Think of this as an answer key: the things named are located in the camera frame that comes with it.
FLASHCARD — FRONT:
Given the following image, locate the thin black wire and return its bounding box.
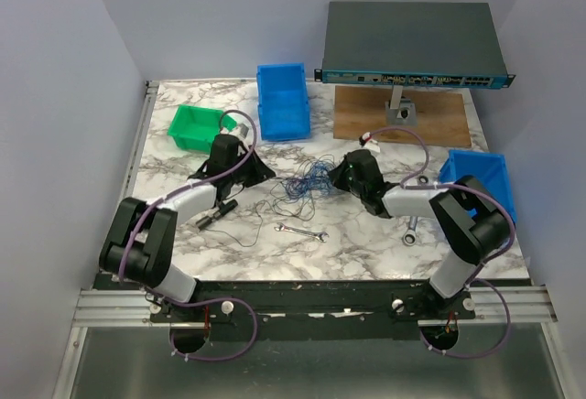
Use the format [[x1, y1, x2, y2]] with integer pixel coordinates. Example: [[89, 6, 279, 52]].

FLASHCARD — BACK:
[[201, 197, 317, 249]]

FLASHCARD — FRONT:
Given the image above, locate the blue bin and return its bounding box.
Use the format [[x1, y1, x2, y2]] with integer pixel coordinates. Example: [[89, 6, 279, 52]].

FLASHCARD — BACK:
[[256, 63, 311, 142], [439, 149, 517, 223]]

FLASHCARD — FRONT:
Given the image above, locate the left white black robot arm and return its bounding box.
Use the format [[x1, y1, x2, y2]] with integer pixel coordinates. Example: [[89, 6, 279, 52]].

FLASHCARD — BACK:
[[99, 135, 276, 321]]

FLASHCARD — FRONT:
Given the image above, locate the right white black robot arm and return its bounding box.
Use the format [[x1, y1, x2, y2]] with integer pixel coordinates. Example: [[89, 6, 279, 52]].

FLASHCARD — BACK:
[[328, 149, 515, 318]]

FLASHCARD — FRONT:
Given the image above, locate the green plastic bin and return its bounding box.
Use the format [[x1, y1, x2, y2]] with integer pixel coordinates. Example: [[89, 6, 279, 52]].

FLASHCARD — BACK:
[[168, 104, 237, 154]]

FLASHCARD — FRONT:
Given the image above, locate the black T-shaped tool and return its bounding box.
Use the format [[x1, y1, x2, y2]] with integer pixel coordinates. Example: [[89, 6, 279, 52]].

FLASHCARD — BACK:
[[196, 199, 238, 231]]

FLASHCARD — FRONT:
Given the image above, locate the small open-end wrench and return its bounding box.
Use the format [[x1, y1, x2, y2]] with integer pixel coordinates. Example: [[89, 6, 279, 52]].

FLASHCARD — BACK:
[[274, 223, 329, 243]]

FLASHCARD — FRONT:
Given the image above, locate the ratcheting combination wrench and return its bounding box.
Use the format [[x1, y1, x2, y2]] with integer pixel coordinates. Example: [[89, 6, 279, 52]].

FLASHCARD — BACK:
[[402, 190, 430, 246]]

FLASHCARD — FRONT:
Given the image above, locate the brown wooden board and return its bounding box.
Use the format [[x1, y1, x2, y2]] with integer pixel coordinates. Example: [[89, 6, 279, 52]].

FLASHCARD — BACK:
[[333, 86, 472, 148]]

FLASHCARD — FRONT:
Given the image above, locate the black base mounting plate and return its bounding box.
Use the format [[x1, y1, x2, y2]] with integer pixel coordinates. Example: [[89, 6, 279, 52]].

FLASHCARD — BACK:
[[91, 279, 475, 341]]

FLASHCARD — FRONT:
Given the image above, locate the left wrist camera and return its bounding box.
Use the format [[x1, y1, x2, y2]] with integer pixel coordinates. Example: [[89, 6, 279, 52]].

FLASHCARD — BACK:
[[221, 124, 250, 142]]

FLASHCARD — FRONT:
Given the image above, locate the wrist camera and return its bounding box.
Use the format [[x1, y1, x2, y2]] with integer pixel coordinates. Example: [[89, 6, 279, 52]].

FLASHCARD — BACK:
[[221, 124, 250, 142], [359, 132, 381, 154]]

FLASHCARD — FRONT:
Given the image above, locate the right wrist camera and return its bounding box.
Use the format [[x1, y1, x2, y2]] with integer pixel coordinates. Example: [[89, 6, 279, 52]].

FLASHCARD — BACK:
[[359, 132, 381, 154]]

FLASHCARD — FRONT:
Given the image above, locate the grey metal switch stand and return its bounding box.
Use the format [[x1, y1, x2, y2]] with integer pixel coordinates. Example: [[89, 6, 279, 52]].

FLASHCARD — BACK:
[[385, 86, 417, 127]]

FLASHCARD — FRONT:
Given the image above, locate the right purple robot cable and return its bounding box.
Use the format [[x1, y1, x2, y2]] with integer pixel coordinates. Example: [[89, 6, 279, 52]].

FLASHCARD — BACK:
[[361, 125, 513, 359]]

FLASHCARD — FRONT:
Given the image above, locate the teal network switch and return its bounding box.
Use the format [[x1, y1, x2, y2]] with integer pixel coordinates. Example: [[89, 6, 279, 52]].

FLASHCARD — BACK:
[[314, 1, 515, 90]]

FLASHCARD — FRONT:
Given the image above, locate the aluminium frame rail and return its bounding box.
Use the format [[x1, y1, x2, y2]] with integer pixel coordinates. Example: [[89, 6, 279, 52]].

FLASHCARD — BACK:
[[73, 286, 558, 329]]

